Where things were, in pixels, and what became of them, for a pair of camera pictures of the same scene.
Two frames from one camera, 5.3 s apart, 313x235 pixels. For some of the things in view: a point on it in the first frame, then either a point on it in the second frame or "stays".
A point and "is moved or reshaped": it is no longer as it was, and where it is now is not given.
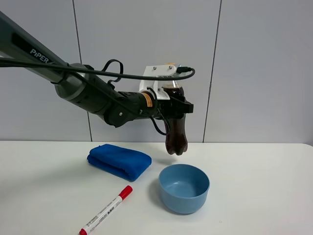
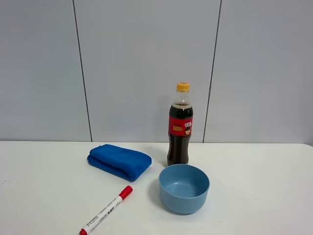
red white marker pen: [127, 190] stays
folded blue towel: [123, 163] stays
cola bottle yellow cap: [177, 126] is moved or reshaped
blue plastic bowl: [184, 188] stays
